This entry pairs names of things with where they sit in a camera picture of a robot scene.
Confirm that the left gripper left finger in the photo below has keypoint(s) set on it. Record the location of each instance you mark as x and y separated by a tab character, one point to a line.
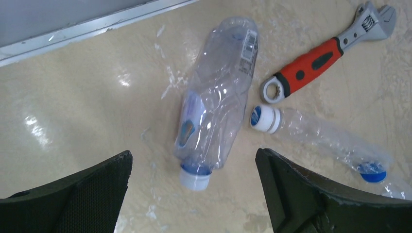
88	201

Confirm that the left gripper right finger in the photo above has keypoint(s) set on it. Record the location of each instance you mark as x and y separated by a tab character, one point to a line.
302	201

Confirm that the Pepsi bottle at back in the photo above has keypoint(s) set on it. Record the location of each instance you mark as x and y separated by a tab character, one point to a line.
372	172

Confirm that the flattened clear bottle white cap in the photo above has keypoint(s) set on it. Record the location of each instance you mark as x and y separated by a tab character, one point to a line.
329	140

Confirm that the small clear bottle far left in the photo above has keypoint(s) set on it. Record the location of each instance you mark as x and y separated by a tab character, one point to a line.
214	103

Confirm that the red handled adjustable wrench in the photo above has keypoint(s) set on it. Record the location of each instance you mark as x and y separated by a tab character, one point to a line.
370	24

